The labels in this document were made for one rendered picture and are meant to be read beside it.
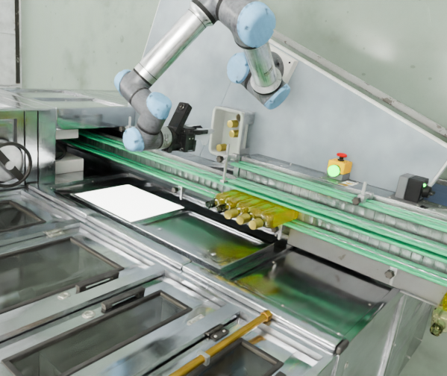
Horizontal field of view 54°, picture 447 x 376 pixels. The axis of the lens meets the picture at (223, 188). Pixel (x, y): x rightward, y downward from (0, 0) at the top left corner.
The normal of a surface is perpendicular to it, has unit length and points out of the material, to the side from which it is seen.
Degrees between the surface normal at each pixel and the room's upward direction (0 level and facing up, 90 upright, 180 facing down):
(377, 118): 0
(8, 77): 90
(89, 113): 90
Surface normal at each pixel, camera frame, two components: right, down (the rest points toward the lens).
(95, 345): 0.12, -0.95
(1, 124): 0.76, 0.27
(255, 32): 0.59, 0.64
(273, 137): -0.63, 0.15
